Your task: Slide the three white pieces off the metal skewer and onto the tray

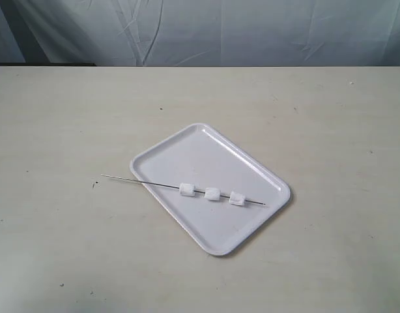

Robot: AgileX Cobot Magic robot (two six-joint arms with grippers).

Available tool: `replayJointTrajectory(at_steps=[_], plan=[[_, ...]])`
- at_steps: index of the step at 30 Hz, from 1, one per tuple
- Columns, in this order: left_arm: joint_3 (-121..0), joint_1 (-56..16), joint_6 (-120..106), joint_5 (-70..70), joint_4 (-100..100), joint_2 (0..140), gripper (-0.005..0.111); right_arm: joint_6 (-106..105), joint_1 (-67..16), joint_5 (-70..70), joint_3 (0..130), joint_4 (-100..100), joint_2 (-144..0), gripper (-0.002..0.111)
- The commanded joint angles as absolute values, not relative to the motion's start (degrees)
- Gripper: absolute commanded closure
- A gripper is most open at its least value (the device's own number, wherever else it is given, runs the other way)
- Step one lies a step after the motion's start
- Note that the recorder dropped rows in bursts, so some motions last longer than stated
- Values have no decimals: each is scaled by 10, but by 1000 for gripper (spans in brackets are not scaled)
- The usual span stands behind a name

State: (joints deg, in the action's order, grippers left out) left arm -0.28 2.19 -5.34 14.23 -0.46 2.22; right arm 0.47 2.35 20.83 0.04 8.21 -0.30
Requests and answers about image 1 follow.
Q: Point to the grey wrinkled backdrop cloth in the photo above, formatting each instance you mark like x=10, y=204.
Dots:
x=201, y=33

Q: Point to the white rectangular plastic tray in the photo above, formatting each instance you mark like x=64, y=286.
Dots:
x=200, y=155

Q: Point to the thin metal skewer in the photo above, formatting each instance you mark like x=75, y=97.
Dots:
x=166, y=186

